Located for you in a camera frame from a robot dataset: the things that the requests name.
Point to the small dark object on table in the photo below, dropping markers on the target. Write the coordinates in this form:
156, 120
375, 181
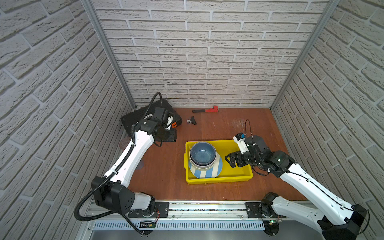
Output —
192, 120

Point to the pink translucent cup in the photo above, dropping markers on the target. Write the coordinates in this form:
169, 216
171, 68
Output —
124, 143

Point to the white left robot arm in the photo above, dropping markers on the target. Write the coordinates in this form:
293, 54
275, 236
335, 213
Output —
111, 191

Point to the translucent purple bowl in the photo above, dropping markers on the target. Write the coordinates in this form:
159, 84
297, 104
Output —
201, 166

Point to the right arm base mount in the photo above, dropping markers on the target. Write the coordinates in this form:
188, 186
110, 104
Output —
258, 210

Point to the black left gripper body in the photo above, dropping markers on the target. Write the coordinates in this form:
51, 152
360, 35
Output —
167, 135

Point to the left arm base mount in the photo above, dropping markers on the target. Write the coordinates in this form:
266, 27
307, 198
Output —
161, 210

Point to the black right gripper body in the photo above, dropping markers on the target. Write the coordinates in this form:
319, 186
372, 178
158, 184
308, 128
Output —
245, 159

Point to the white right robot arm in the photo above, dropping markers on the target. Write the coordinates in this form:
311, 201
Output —
333, 217

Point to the dark blue ceramic bowl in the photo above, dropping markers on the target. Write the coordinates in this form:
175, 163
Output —
203, 153

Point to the black plastic tool case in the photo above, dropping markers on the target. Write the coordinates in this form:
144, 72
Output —
132, 118

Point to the red black pipe wrench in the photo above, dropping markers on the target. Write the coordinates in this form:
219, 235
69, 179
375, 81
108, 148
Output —
214, 109

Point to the blue translucent cup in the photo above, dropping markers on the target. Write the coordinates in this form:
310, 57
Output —
140, 165

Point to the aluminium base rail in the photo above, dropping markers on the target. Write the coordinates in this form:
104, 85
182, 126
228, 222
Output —
227, 216

